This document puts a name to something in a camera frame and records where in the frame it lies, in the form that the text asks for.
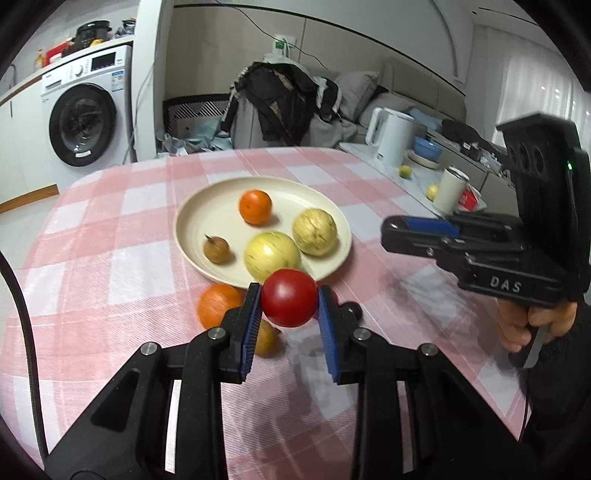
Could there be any red tomato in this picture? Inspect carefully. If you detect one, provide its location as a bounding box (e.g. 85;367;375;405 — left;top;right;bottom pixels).
260;269;318;328

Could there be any black patterned basket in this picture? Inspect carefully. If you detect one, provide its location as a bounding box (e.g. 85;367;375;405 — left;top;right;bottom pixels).
162;93;229;138

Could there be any small green lime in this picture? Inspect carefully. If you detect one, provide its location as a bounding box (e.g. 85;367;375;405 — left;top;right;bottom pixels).
399;165;413;179

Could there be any black cable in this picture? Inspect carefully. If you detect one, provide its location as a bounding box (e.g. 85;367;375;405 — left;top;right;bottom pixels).
0;250;50;467

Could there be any small yellow fruit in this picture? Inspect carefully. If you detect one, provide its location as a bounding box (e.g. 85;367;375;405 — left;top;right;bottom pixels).
426;184;439;201

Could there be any white electric kettle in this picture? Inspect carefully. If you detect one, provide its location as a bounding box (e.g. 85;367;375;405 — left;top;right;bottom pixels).
366;107;416;169

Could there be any black cooker pot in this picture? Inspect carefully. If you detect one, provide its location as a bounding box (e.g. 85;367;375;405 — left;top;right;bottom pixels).
74;20;111;48

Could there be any brown longan on table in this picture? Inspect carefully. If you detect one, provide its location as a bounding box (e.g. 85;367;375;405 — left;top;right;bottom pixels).
254;320;281;358

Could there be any wrinkled yellow passion fruit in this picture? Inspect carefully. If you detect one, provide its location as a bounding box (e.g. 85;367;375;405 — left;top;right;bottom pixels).
291;208;338;257

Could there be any orange on table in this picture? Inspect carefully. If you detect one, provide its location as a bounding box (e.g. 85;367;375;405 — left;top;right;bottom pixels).
197;284;243;330

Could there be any orange in plate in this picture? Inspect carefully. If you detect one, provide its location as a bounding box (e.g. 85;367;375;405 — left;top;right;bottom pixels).
238;189;273;226

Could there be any white washing machine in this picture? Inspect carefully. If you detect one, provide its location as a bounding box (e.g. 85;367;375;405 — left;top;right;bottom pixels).
41;44;136;192

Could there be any brown longan with stem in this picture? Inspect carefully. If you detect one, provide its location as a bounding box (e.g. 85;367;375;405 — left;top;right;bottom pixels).
204;235;230;264

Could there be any right hand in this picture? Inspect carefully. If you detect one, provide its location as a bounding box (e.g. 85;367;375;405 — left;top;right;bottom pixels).
497;300;578;353

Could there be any smooth yellow spotted fruit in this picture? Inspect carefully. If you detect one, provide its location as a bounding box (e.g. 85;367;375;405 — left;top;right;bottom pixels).
243;231;301;282

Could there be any dark purple plum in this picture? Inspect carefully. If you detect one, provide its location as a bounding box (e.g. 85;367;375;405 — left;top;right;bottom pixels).
339;301;363;323

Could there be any blue bowl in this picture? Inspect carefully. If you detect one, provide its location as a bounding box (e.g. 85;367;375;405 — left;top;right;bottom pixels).
413;136;443;162

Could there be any white cup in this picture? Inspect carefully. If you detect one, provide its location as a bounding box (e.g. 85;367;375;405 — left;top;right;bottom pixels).
433;166;470;215

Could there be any grey pillow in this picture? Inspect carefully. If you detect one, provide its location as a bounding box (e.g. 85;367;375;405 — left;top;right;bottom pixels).
335;71;379;122

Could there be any pink checkered tablecloth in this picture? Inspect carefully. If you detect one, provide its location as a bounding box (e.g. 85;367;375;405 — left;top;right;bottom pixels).
16;149;524;479

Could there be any pile of dark clothes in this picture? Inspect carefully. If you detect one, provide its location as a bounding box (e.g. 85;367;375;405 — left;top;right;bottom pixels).
219;60;342;146

